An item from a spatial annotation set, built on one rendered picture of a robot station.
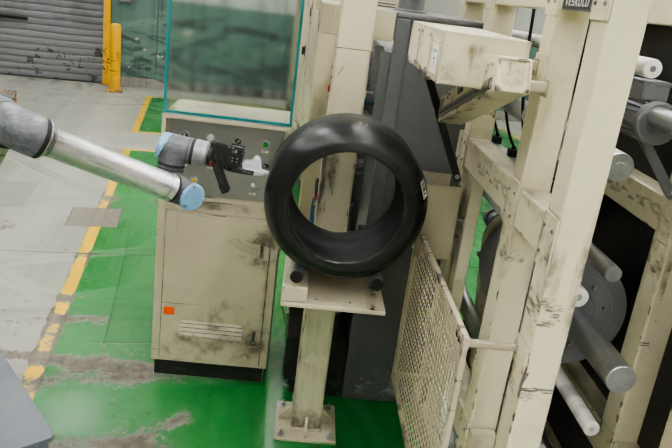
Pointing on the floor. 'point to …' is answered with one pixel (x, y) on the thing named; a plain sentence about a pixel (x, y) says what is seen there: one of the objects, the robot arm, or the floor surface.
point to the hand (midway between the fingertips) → (264, 174)
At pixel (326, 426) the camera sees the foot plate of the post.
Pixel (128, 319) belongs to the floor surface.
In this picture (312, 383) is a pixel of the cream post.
